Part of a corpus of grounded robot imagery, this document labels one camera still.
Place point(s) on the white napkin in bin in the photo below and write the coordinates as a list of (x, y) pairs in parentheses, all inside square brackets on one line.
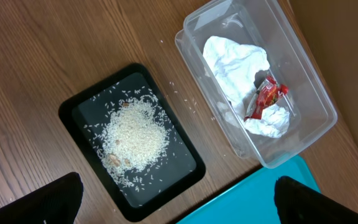
[(274, 123)]

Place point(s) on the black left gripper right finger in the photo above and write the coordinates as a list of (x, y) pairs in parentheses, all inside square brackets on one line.
[(297, 203)]

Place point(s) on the red sauce packet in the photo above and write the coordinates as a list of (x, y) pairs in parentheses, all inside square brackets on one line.
[(267, 94)]

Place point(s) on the clear plastic waste bin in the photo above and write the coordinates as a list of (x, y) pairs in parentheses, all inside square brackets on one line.
[(264, 24)]

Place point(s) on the white napkin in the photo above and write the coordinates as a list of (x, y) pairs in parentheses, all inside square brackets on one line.
[(274, 123), (234, 66)]

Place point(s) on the teal serving tray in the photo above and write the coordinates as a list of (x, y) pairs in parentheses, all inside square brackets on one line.
[(251, 200)]

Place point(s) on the pile of white rice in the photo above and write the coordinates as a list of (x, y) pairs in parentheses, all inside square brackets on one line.
[(130, 132)]

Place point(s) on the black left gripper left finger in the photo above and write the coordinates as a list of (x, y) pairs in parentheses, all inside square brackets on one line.
[(56, 202)]

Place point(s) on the black food waste tray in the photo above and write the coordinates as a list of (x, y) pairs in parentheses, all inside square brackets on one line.
[(183, 170)]

